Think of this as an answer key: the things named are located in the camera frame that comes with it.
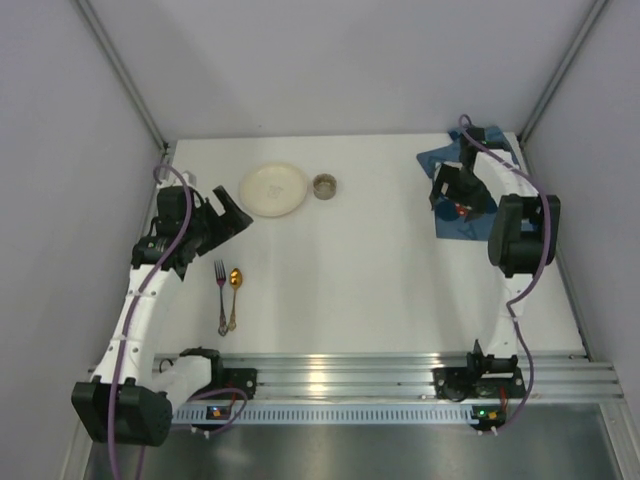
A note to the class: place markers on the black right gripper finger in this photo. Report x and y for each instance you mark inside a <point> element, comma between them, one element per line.
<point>472,215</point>
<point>437,185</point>

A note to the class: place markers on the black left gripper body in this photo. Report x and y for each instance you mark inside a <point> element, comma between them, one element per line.
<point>215,223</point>

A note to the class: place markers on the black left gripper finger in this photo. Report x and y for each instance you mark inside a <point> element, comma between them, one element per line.
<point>224,203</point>
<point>233,222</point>

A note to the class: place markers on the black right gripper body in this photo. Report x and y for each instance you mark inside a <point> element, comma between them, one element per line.
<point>451,185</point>

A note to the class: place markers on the blue bear print cloth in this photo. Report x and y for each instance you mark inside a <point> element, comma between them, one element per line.
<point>449,217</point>

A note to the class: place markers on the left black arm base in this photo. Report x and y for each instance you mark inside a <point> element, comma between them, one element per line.
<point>235,380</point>

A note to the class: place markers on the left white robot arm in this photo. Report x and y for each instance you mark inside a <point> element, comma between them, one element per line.
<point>125,401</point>

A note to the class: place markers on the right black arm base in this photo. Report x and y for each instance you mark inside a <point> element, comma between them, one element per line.
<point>484,376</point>

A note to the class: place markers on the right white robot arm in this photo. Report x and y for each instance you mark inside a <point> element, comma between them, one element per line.
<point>521,244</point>

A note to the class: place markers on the cream round plate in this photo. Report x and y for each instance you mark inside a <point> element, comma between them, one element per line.
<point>273,189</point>

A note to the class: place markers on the gold spoon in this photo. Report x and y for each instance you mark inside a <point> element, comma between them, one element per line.
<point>235,281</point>

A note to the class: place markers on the left aluminium frame post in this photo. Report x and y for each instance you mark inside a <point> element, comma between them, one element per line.
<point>88,14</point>

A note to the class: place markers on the aluminium frame post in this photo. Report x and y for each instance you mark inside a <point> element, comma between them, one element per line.
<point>88,14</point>
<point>587,24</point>

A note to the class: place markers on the perforated grey cable tray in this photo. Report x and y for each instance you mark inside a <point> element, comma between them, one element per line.
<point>336,414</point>

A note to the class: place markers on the aluminium mounting rail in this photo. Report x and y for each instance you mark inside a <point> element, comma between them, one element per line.
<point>409,377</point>

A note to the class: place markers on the right aluminium frame post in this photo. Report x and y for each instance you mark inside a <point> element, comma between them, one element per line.
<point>587,24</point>

